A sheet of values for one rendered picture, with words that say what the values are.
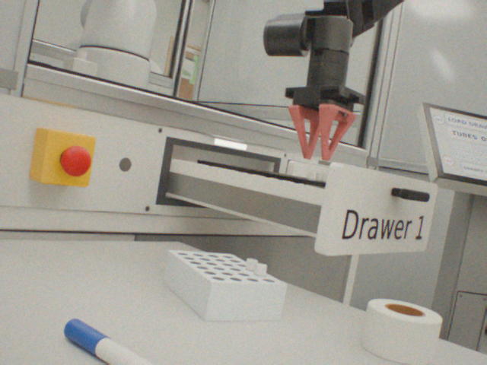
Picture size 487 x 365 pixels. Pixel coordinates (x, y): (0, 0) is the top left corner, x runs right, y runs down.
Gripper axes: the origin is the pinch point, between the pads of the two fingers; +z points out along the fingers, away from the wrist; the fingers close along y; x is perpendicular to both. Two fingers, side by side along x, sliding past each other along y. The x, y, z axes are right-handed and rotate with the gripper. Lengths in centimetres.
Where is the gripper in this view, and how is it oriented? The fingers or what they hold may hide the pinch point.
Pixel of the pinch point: (316, 153)
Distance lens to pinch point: 72.1
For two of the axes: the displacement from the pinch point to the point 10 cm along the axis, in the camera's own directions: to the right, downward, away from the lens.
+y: -7.1, -1.0, 7.0
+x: -6.9, -1.0, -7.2
